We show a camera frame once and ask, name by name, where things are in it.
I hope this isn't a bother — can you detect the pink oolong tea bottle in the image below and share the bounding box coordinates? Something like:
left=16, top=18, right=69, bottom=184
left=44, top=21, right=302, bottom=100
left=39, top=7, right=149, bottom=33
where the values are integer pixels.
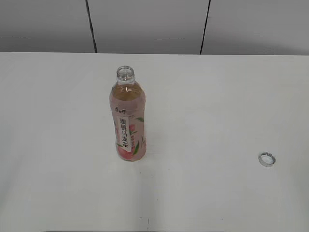
left=109, top=66, right=147, bottom=162

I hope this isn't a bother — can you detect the white bottle cap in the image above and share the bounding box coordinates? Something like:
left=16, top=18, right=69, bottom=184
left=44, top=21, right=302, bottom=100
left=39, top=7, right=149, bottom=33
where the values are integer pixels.
left=258, top=152, right=276, bottom=167

